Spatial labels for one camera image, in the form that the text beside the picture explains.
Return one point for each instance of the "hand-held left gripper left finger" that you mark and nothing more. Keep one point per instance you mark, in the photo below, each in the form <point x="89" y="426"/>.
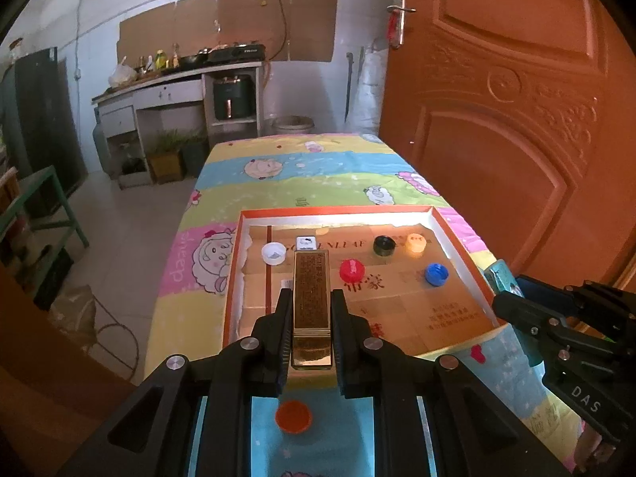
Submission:
<point x="284" y="343"/>

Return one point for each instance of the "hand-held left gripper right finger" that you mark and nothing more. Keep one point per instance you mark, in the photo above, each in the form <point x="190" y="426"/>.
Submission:
<point x="340" y="345"/>

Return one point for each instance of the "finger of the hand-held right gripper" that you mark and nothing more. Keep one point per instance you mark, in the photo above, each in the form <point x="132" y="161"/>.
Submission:
<point x="521" y="313"/>
<point x="544" y="292"/>

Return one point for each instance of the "teal small box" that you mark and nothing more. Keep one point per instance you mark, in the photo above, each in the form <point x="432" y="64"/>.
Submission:
<point x="499" y="277"/>

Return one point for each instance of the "gold bar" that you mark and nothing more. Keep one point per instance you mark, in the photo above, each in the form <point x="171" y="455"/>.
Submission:
<point x="311" y="303"/>

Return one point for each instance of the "orange-rimmed cardboard box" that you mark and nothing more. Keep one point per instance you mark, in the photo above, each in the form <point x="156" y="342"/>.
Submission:
<point x="397" y="308"/>

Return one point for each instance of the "white bottle cap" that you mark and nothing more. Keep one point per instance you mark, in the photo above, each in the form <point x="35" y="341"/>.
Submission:
<point x="273" y="252"/>

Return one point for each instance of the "person's right hand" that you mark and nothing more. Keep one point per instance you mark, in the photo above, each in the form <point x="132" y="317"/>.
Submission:
<point x="594" y="452"/>

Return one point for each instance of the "red bottle cap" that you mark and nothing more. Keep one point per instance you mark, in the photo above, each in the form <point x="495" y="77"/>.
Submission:
<point x="352" y="271"/>

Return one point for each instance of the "blue bottle cap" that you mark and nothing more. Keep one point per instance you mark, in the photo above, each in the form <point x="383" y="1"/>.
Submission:
<point x="437" y="274"/>

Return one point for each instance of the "white black rectangular case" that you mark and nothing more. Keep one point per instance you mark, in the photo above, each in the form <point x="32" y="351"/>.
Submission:
<point x="305" y="243"/>

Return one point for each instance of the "black bottle cap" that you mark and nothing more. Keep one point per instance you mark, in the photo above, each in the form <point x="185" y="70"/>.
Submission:
<point x="384" y="245"/>

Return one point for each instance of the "pale orange bottle cap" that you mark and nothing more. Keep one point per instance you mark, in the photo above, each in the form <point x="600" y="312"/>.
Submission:
<point x="416" y="242"/>

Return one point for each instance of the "cartoon sheep printed tablecloth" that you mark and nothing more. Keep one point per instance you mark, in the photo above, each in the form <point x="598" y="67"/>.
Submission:
<point x="308" y="174"/>

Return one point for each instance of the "brown wooden door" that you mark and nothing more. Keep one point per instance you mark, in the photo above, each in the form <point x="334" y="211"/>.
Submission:
<point x="497" y="109"/>

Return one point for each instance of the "potted plant dark pot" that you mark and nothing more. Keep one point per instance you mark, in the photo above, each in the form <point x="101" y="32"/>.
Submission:
<point x="195" y="154"/>

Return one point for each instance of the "brown bag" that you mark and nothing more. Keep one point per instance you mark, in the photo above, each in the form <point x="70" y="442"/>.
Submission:
<point x="74" y="315"/>

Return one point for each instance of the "potted plant yellow pot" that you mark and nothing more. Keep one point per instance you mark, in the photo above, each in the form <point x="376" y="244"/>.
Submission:
<point x="166" y="161"/>

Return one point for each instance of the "grey box under desk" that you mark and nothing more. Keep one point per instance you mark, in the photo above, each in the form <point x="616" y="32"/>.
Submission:
<point x="135" y="169"/>

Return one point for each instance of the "brown wooden panel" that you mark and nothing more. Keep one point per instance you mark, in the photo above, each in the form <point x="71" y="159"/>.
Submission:
<point x="44" y="397"/>

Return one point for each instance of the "dark green air fryer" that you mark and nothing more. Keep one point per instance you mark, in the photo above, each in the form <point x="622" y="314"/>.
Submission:
<point x="232" y="97"/>

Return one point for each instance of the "white woven sack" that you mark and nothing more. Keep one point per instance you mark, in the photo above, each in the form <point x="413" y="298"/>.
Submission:
<point x="368" y="94"/>

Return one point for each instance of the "dark pole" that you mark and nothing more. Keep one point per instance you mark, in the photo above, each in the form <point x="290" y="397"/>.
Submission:
<point x="349" y="84"/>

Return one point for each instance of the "green metal rack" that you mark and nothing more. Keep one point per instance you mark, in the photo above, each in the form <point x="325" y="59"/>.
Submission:
<point x="54" y="194"/>

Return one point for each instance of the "white kitchen counter desk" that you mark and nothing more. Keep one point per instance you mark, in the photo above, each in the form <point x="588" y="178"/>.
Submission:
<point x="169" y="92"/>

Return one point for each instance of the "black gas stove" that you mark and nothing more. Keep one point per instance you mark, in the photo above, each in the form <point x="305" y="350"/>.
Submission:
<point x="238" y="52"/>

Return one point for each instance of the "black wok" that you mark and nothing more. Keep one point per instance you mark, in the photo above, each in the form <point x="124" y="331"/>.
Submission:
<point x="191" y="60"/>

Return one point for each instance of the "red hanging ornament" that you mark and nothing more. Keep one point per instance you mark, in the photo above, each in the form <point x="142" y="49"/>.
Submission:
<point x="394" y="27"/>

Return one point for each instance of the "slim brown bottle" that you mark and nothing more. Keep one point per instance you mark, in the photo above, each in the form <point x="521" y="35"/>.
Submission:
<point x="175" y="55"/>

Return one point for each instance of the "yellow green bottle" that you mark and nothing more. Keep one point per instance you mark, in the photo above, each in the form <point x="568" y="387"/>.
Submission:
<point x="160" y="59"/>

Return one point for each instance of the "white plastic bag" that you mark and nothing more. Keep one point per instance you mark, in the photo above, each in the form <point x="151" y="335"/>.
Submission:
<point x="121" y="74"/>

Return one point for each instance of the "dark green board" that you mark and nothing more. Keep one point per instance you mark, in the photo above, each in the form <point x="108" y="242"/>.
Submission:
<point x="47" y="109"/>

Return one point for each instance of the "cardboard wall sheets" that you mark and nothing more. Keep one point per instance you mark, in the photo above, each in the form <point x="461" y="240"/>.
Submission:
<point x="198" y="20"/>

